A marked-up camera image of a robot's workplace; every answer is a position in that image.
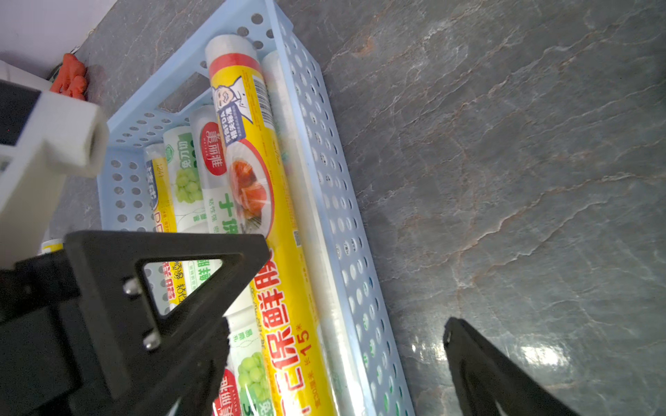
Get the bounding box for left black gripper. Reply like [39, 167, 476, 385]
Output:
[1, 231, 269, 415]

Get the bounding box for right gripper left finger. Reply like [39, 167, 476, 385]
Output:
[111, 317, 230, 415]

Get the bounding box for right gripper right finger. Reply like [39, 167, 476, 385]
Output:
[443, 317, 576, 415]

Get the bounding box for green grape wrap roll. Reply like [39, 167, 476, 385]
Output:
[164, 126, 275, 415]

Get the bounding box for light blue plastic basket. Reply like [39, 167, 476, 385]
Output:
[97, 1, 415, 415]

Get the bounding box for white green wrap roll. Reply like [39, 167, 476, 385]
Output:
[190, 105, 241, 415]
[262, 52, 368, 415]

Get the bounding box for yellow red wrap roll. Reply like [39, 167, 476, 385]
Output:
[144, 143, 187, 311]

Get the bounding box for red rubber glove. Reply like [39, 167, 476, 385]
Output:
[50, 53, 88, 101]

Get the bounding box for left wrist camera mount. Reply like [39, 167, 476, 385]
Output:
[1, 62, 109, 269]

